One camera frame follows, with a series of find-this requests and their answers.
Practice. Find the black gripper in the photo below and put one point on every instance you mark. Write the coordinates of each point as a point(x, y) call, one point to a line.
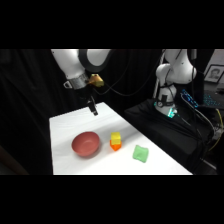
point(85, 94)

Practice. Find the green triangle block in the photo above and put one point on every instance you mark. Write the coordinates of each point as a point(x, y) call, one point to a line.
point(141, 154)

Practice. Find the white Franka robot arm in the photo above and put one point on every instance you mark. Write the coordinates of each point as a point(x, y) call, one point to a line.
point(70, 65)

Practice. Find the pink bowl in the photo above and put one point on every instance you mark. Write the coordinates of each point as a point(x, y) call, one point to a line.
point(86, 144)

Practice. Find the yellow cube block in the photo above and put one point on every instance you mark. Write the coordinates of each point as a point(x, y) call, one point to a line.
point(115, 138)

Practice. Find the orange block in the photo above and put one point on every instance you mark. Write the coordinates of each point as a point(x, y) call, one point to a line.
point(115, 146)

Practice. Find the black cloth covered stand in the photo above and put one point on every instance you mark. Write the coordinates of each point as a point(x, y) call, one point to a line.
point(160, 133)

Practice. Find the blue lit keyboard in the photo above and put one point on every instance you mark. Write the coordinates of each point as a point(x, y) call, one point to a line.
point(190, 98)

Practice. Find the teal lit keyboard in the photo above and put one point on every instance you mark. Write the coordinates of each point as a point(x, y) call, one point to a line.
point(213, 100)

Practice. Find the framed portrait picture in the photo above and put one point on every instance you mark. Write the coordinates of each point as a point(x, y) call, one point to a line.
point(214, 73)

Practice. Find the yellowish wrist camera box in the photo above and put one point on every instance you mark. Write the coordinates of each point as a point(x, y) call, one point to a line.
point(96, 80)

